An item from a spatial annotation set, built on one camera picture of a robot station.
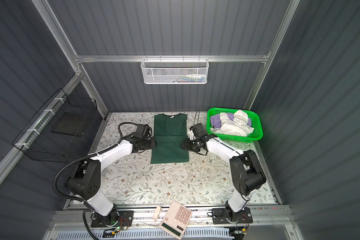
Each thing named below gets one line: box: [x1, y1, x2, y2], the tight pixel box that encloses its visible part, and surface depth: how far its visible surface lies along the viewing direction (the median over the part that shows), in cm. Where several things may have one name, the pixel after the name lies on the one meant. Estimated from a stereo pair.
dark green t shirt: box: [150, 113, 189, 164], surface depth 105 cm
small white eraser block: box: [152, 206, 162, 221], surface depth 75 cm
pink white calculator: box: [159, 201, 193, 240], surface depth 73 cm
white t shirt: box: [210, 109, 255, 137], surface depth 105 cm
